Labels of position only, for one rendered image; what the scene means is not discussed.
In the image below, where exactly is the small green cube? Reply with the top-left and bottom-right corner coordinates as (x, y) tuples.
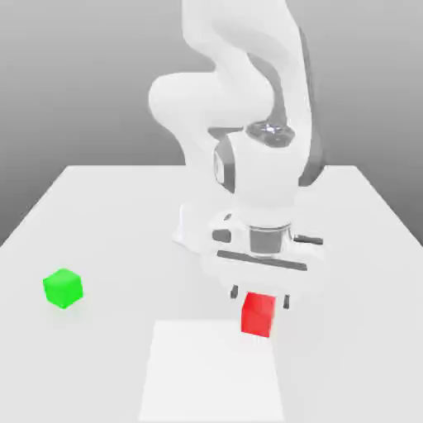
(42, 268), (84, 310)

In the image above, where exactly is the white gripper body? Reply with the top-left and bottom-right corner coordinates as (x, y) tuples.
(202, 246), (319, 292)

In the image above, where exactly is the small red cube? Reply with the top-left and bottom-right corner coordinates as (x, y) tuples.
(240, 291), (277, 339)

